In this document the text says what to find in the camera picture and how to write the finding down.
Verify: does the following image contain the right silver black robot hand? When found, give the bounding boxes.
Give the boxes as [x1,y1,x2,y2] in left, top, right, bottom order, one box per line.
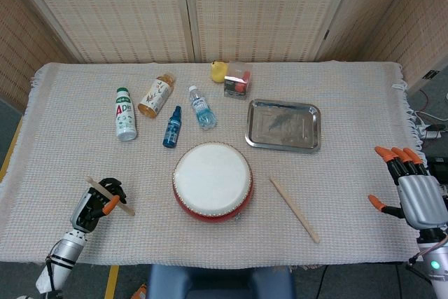
[367,146,448,232]

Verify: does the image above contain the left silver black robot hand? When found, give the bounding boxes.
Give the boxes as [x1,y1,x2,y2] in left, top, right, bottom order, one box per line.
[69,177,129,234]

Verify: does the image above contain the wooden drumstick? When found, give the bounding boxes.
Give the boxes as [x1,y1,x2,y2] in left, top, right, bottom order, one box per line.
[269,176,321,244]
[86,176,136,217]

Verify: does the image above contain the red drum with white skin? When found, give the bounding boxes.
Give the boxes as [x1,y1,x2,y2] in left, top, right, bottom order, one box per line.
[171,141,253,224]

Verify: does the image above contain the rectangular stainless steel tray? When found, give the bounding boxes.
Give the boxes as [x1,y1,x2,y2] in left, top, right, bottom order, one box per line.
[244,98,322,155]

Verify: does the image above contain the black box on floor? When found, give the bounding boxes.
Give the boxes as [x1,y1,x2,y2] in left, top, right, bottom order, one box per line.
[425,155,448,184]

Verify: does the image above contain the white power strip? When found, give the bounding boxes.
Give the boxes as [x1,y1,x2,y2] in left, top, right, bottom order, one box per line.
[418,125,444,141]

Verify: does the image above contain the beige woven tablecloth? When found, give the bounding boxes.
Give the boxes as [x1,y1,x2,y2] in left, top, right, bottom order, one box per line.
[0,62,445,267]

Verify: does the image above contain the orange packet on floor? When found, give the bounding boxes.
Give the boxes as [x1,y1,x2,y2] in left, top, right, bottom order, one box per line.
[131,283,148,299]

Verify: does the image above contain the white green-capped drink bottle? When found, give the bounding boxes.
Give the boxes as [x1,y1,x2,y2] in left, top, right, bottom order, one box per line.
[115,87,138,142]

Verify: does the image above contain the small blue spray bottle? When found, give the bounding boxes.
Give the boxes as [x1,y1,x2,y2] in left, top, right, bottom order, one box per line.
[162,105,183,148]

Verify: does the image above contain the amber tea bottle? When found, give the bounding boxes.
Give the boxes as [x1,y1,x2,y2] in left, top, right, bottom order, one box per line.
[137,73,176,119]

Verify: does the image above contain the blue robot torso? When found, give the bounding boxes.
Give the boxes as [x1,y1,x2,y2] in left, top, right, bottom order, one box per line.
[146,263,295,299]

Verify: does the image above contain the clear water bottle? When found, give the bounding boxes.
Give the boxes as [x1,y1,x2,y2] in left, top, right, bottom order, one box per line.
[188,85,218,131]

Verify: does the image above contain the yellow toy pear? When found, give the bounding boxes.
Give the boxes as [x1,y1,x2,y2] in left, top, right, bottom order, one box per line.
[210,60,229,85]

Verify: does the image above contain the woven bamboo folding screen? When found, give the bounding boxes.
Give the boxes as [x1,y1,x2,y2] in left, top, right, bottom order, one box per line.
[0,0,448,113]

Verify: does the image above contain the clear box of coffee capsules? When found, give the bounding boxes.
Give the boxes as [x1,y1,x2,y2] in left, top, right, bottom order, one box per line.
[223,61,253,101]

